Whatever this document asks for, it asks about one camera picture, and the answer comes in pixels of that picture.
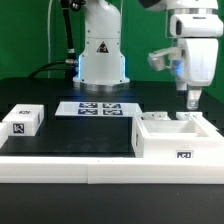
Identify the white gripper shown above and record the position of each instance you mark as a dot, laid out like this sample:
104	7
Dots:
196	67

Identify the white cabinet body box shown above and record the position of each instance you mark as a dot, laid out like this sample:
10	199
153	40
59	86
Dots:
195	139

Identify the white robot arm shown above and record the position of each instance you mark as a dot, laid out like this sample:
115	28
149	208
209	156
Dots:
192	25

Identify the white cabinet top block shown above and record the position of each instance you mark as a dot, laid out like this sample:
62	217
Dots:
24	119

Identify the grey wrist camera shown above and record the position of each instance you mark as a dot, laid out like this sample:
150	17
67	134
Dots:
156	59

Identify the white marker base plate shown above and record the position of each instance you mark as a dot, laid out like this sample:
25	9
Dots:
98	109

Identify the white U-shaped fence frame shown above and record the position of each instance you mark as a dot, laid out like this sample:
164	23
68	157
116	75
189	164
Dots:
96	170

